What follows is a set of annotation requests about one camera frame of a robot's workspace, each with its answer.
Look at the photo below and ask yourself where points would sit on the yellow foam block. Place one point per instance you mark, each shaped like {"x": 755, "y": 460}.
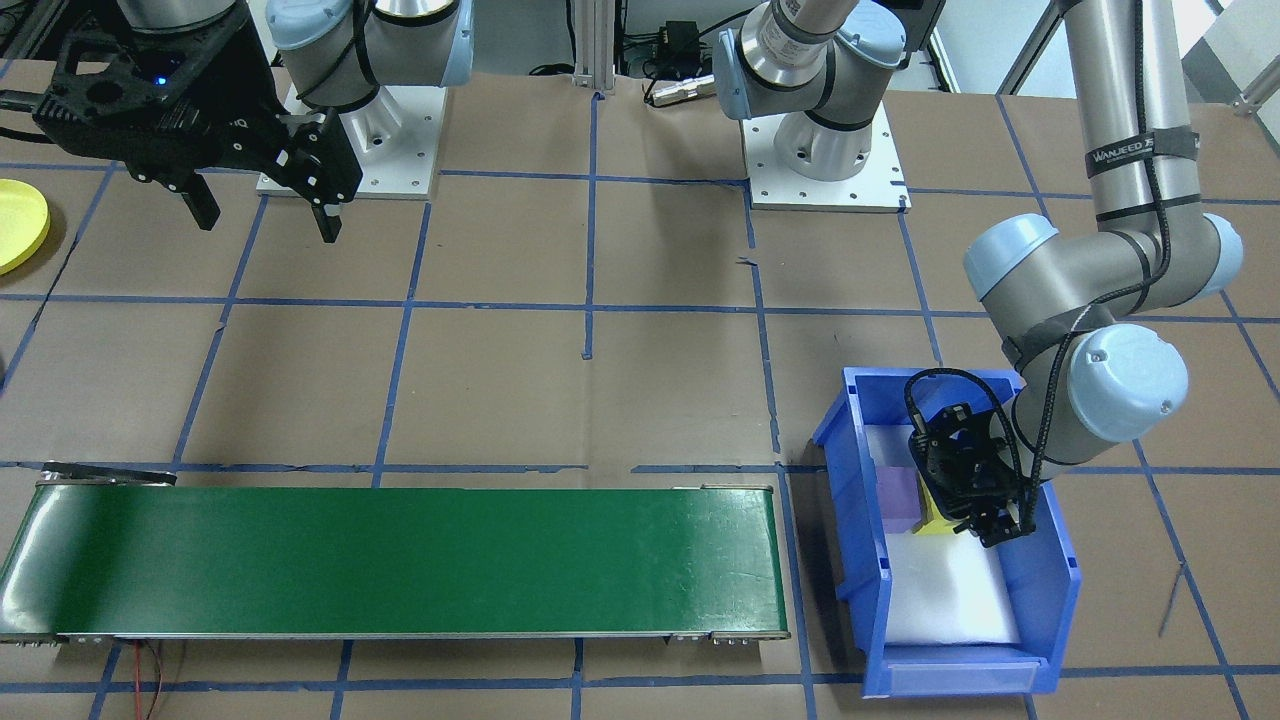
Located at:
{"x": 938, "y": 515}

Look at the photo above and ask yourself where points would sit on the purple foam block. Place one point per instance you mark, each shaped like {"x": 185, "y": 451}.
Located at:
{"x": 898, "y": 500}

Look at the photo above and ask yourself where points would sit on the yellow plate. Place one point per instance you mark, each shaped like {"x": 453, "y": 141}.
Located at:
{"x": 15, "y": 225}

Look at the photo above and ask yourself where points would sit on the blue plastic storage bin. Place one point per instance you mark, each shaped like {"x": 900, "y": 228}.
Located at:
{"x": 1040, "y": 600}

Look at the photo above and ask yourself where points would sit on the white foam pad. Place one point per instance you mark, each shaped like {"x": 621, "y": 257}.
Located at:
{"x": 940, "y": 590}

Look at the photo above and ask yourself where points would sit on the silver cylindrical connector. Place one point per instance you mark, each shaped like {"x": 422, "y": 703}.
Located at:
{"x": 680, "y": 90}

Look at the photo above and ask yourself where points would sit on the black power adapter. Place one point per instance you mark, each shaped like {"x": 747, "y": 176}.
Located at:
{"x": 680, "y": 40}

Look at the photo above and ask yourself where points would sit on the green conveyor belt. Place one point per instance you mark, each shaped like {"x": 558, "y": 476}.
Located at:
{"x": 400, "y": 560}

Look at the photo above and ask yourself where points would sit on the slanted aluminium bar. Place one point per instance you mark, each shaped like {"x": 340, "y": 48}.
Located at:
{"x": 1030, "y": 50}

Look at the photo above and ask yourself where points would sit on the white square base plate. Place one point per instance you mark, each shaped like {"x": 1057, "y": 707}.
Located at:
{"x": 870, "y": 195}
{"x": 400, "y": 170}

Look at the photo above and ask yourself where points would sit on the metal bar frame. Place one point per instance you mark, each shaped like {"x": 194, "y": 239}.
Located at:
{"x": 592, "y": 45}

